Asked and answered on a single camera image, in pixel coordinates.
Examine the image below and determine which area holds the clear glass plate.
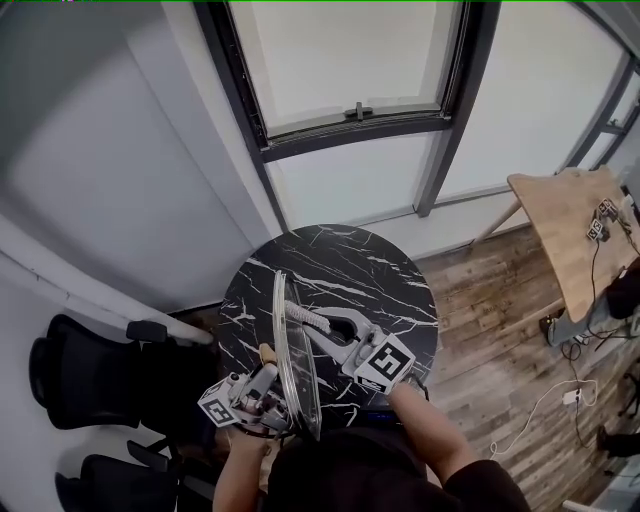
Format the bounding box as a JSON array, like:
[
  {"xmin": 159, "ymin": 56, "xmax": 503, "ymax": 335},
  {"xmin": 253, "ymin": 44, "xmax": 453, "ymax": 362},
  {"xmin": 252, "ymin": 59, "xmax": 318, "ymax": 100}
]
[{"xmin": 258, "ymin": 269, "xmax": 322, "ymax": 442}]

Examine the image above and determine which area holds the person's black clothed torso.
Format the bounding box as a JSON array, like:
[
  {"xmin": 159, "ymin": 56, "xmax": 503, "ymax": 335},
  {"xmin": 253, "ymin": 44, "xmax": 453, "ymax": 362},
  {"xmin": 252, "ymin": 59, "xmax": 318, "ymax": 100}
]
[{"xmin": 267, "ymin": 427, "xmax": 531, "ymax": 512}]

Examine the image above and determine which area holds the grey side window frame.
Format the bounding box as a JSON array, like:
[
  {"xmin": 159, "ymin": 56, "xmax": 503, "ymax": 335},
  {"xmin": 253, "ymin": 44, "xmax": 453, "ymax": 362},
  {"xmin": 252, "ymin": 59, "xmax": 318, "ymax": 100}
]
[{"xmin": 554, "ymin": 49, "xmax": 640, "ymax": 176}]

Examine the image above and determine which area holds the black desk cable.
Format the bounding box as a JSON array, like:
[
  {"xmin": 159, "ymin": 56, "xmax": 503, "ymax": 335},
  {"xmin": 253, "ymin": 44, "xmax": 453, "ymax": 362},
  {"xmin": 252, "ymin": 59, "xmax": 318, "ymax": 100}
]
[{"xmin": 559, "ymin": 219, "xmax": 640, "ymax": 361}]

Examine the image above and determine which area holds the black window frame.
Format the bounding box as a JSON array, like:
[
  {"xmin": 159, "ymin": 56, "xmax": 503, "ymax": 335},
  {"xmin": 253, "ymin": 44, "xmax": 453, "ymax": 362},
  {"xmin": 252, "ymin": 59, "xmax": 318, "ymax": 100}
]
[{"xmin": 194, "ymin": 0, "xmax": 501, "ymax": 226}]

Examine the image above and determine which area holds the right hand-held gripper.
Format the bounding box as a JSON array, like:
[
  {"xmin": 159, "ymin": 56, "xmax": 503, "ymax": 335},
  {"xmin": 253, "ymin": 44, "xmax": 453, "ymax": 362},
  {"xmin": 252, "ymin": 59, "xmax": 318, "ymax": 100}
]
[{"xmin": 308, "ymin": 307, "xmax": 416, "ymax": 395}]

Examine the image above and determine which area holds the person's right forearm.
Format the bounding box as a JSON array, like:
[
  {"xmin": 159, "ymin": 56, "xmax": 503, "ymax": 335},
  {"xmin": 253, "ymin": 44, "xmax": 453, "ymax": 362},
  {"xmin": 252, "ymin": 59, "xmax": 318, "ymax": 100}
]
[{"xmin": 387, "ymin": 384, "xmax": 476, "ymax": 489}]

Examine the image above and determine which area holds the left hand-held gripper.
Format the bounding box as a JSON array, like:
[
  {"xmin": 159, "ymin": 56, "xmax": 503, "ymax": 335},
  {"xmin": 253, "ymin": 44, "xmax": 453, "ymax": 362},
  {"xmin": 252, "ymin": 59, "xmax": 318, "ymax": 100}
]
[{"xmin": 197, "ymin": 362, "xmax": 279, "ymax": 429}]

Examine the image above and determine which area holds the white floor cable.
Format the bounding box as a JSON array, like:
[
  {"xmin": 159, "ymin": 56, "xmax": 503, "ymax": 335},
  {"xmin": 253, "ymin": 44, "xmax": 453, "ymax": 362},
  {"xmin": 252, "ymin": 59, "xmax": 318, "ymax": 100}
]
[{"xmin": 489, "ymin": 378, "xmax": 599, "ymax": 461}]

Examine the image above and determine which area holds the black mesh office chair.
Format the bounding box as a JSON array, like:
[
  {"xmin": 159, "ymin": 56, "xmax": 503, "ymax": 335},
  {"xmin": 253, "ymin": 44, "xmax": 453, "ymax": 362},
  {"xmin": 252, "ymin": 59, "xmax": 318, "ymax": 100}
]
[
  {"xmin": 54, "ymin": 439, "xmax": 221, "ymax": 512},
  {"xmin": 28, "ymin": 313, "xmax": 221, "ymax": 431}
]

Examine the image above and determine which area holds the person's left hand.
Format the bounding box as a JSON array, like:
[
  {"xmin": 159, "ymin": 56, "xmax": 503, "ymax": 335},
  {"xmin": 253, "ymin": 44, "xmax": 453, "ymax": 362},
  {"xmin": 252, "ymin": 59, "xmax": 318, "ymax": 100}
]
[{"xmin": 234, "ymin": 394, "xmax": 290, "ymax": 439}]

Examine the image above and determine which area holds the white wall pipe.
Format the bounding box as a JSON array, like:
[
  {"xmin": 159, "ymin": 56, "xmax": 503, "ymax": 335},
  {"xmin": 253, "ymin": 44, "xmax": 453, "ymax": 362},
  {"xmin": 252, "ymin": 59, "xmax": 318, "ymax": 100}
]
[{"xmin": 0, "ymin": 244, "xmax": 216, "ymax": 346}]

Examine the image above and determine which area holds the light wooden desk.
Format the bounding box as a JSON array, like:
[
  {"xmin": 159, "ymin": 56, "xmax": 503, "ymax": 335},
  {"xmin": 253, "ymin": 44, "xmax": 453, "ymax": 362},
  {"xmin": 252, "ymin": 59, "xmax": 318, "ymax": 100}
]
[{"xmin": 472, "ymin": 167, "xmax": 640, "ymax": 325}]

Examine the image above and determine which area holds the person's left forearm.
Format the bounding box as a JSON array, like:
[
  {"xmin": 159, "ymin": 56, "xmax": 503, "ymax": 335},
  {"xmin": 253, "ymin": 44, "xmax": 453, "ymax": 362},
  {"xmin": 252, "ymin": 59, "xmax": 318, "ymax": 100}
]
[{"xmin": 213, "ymin": 429, "xmax": 274, "ymax": 512}]

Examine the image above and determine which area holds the round black marble table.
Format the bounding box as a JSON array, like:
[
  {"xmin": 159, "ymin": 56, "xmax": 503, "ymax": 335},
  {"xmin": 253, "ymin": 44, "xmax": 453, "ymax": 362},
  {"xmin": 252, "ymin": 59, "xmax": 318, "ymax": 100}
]
[{"xmin": 217, "ymin": 223, "xmax": 440, "ymax": 426}]

